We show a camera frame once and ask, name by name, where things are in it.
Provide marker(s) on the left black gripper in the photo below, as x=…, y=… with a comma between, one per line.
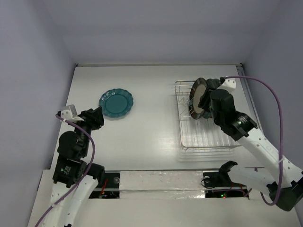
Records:
x=94, y=117

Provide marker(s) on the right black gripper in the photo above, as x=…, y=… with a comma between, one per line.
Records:
x=206, y=100

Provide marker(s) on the dark teal blossom plate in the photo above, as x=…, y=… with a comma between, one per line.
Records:
x=211, y=84

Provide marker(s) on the teal scalloped plate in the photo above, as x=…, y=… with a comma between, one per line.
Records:
x=116, y=103

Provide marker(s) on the dark speckled beige plate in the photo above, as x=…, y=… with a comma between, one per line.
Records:
x=197, y=91

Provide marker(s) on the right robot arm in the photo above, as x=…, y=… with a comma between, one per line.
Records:
x=284, y=183

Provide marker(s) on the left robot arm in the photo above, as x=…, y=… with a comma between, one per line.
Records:
x=75, y=175

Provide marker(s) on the white foam strip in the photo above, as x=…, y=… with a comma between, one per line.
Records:
x=161, y=185

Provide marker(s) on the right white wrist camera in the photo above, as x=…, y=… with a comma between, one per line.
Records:
x=227, y=84

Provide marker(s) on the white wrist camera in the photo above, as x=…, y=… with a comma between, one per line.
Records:
x=227, y=84
x=68, y=113

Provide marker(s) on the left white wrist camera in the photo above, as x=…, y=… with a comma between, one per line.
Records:
x=68, y=113

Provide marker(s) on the metal wire dish rack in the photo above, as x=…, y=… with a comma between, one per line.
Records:
x=200, y=140

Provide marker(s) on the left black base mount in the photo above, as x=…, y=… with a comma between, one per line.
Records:
x=110, y=187

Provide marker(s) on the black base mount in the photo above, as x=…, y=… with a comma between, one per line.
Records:
x=110, y=187
x=217, y=183

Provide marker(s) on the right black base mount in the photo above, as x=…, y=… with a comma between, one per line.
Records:
x=217, y=183

